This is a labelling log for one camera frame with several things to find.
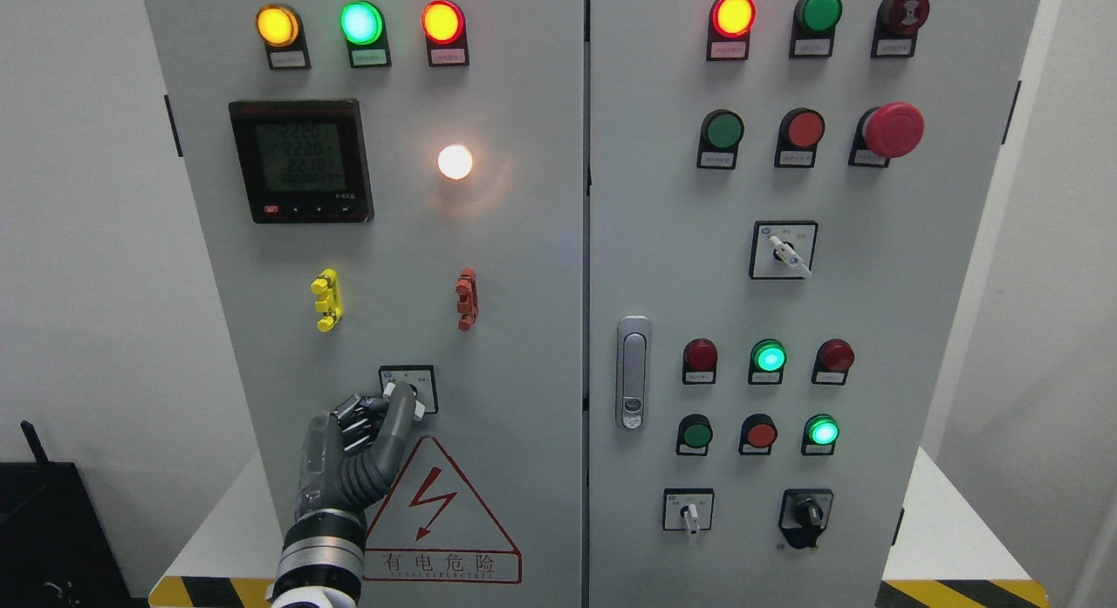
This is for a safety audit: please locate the dark red indicator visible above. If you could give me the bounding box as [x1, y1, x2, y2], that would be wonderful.
[812, 338, 855, 386]
[682, 338, 719, 386]

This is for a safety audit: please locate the grey right cabinet door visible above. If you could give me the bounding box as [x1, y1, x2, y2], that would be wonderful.
[588, 0, 1040, 607]

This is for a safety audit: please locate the white rotary selector switch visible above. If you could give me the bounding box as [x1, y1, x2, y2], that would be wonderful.
[661, 488, 716, 539]
[750, 220, 820, 281]
[378, 365, 439, 414]

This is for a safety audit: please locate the grey cabinet door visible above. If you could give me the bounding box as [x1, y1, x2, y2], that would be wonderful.
[144, 0, 584, 607]
[588, 0, 1040, 607]

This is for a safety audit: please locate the red indicator light top left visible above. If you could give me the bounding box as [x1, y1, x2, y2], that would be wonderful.
[421, 0, 470, 67]

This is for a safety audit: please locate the white rotary selector switch bottom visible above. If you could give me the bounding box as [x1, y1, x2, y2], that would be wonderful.
[661, 488, 716, 539]

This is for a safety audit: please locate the green push button second row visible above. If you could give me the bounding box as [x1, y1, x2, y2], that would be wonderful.
[696, 108, 744, 170]

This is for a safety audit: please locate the black box with antenna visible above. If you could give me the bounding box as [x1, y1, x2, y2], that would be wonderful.
[1, 420, 133, 607]

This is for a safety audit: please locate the red emergency stop mushroom button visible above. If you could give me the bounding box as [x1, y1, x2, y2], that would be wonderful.
[848, 99, 925, 169]

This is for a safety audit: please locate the yellow indicator light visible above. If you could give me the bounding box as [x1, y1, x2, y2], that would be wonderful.
[256, 3, 311, 72]

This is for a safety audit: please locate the red lit indicator right door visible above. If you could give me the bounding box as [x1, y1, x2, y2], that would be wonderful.
[706, 0, 757, 61]

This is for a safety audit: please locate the silver door latch handle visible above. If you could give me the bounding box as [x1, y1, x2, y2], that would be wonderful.
[615, 315, 653, 433]

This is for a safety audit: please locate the green lit push button lower right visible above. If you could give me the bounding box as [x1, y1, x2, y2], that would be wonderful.
[799, 414, 841, 456]

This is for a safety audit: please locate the white platform with hazard stripes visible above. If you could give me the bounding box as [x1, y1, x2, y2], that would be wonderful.
[145, 452, 1049, 607]

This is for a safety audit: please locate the red electrical hazard warning sticker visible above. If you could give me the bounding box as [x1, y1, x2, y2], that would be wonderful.
[363, 434, 523, 585]

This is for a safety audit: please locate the black rotary knob switch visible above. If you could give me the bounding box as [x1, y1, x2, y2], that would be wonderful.
[779, 488, 834, 550]

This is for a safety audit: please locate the green lit indicator lower middle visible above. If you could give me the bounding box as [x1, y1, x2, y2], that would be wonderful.
[750, 338, 786, 384]

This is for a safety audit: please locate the green push button lower left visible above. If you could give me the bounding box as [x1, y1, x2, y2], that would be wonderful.
[675, 414, 713, 456]

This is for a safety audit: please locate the dark red indicator lower left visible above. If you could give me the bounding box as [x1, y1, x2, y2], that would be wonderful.
[682, 338, 719, 386]

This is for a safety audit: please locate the black digital power meter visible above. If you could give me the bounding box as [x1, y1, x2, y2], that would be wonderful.
[228, 98, 374, 225]

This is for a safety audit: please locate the red push button lower middle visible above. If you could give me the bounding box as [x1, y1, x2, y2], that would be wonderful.
[738, 414, 779, 456]

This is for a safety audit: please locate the red push button second row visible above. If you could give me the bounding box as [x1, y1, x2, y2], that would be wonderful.
[773, 107, 825, 169]

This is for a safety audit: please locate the green indicator light top left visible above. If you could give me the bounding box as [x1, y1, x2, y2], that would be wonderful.
[338, 0, 392, 68]

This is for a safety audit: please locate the clear white indicator lamp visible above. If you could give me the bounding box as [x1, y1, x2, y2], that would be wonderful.
[436, 143, 474, 181]

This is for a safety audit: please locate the dark red buzzer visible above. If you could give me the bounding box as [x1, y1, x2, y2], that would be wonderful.
[870, 0, 930, 58]

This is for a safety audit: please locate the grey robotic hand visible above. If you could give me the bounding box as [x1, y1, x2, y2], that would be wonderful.
[296, 382, 424, 517]

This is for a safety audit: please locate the grey left cabinet door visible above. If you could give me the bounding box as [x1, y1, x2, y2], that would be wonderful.
[144, 0, 584, 607]

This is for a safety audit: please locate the green push button top right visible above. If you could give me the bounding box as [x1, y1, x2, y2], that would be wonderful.
[789, 0, 843, 59]

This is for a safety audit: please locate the yellow terminal connector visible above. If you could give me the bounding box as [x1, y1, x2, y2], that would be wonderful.
[311, 269, 344, 333]

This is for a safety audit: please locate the dark red indicator lower right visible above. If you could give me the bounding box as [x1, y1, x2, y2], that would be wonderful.
[812, 338, 855, 386]

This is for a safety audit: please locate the red terminal connector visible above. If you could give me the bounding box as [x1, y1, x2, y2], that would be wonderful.
[455, 269, 479, 332]

